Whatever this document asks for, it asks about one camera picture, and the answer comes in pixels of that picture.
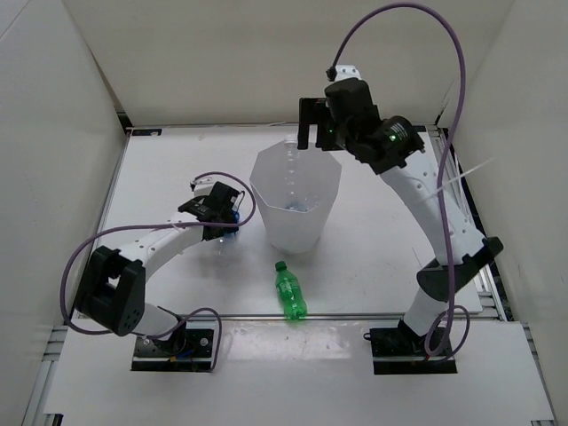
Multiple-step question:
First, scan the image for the crushed blue-label water bottle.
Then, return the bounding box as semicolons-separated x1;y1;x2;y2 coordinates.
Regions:
284;200;312;212

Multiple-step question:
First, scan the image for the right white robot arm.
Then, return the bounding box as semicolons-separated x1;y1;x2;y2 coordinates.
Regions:
297;77;503;355

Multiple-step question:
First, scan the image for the blue-label clear bottle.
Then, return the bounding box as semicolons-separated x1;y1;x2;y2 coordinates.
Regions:
214;228;239;256

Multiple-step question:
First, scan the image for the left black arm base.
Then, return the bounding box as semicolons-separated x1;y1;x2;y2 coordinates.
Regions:
130;320;218;373

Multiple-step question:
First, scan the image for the white zip tie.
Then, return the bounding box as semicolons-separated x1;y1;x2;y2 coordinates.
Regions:
424;157;495;201

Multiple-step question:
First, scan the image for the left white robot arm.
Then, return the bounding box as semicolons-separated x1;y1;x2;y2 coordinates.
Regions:
75;124;336;355

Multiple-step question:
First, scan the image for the aluminium table frame rail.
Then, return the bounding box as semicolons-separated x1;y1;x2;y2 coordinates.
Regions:
426;125;557;425

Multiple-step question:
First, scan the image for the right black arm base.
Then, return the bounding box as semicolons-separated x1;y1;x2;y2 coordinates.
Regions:
363;327;457;375

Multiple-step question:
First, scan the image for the green soda bottle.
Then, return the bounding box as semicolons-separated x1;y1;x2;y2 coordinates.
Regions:
275;261;307;321

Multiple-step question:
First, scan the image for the white octagonal bin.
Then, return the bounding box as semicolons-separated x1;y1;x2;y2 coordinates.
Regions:
249;135;342;254

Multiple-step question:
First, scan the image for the clear unlabelled plastic bottle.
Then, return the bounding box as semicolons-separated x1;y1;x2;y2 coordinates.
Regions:
284;134;300;205

